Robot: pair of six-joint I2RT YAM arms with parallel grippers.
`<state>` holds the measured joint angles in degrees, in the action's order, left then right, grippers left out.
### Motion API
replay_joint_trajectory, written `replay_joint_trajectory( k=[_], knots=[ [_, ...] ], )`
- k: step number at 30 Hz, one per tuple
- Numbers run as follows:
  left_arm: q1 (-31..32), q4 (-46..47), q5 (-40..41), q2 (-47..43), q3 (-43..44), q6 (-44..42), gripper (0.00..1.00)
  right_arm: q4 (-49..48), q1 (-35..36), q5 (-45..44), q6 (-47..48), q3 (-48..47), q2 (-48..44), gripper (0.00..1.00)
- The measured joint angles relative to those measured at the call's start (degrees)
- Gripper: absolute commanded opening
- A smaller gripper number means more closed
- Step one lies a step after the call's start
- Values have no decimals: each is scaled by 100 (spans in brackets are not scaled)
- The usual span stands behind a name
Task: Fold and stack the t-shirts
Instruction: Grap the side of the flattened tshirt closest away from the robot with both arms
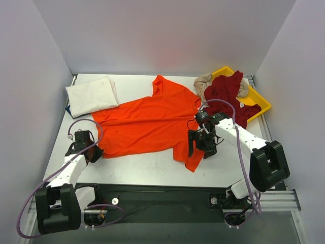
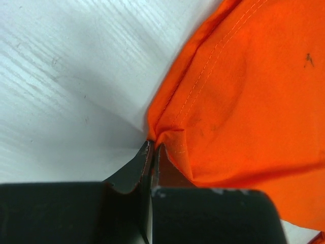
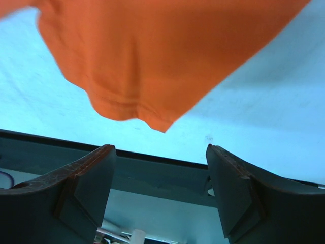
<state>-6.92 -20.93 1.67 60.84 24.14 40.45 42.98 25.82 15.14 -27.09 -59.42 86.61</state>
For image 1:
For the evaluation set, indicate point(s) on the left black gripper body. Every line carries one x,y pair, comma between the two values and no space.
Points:
94,153

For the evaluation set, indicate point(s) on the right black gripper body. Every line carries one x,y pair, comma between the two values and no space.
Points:
201,142

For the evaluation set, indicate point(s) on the orange t shirt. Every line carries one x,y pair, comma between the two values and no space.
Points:
153,123

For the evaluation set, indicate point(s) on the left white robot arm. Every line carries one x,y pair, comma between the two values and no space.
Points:
59,205

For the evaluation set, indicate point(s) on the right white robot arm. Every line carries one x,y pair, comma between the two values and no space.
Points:
268,165

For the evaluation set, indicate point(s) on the folded blue t shirt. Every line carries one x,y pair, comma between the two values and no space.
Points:
68,110

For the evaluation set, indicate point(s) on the folded white t shirt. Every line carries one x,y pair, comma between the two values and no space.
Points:
92,96

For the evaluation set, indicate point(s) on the beige t shirt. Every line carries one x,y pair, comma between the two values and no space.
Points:
202,82

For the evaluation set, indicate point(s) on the dark red t shirt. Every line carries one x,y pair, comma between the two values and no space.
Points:
222,97

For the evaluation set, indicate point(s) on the yellow plastic bin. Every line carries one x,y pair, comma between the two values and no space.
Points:
253,96

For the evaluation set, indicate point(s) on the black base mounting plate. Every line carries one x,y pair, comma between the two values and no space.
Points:
139,204

